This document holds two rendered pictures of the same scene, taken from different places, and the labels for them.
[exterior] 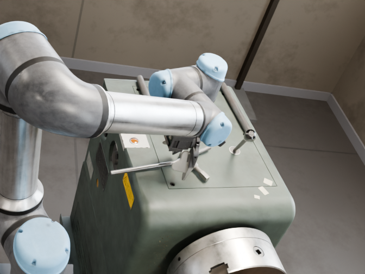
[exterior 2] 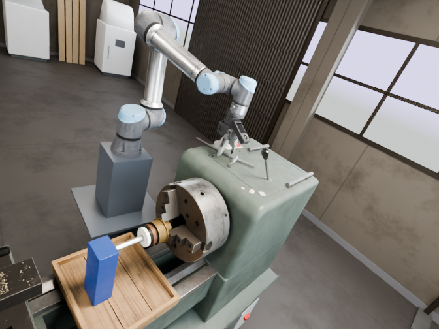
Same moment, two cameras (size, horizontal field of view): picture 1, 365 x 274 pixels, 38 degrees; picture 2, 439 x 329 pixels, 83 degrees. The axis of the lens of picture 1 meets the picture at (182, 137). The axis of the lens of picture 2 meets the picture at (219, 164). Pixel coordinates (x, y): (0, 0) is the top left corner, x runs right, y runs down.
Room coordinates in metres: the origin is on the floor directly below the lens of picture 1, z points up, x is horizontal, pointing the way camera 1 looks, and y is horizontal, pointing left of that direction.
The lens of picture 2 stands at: (0.68, -1.00, 1.75)
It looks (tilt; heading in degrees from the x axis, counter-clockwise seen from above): 27 degrees down; 66
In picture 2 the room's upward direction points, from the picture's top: 20 degrees clockwise
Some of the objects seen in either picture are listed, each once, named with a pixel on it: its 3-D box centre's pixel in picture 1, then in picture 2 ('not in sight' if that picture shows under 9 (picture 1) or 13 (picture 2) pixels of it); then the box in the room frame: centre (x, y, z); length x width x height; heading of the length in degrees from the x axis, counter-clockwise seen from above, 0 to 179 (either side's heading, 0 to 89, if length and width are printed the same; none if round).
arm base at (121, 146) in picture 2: not in sight; (127, 141); (0.69, 0.19, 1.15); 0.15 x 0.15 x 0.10
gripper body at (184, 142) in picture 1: (186, 127); (231, 125); (1.11, 0.00, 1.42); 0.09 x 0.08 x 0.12; 120
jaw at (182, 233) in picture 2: not in sight; (188, 239); (0.94, -0.38, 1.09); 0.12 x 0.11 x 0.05; 120
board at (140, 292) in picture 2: not in sight; (116, 282); (0.72, -0.40, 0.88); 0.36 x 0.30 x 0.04; 120
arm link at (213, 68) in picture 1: (206, 79); (243, 91); (1.11, 0.00, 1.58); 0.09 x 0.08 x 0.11; 138
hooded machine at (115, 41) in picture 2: not in sight; (115, 39); (0.11, 6.30, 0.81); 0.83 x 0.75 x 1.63; 114
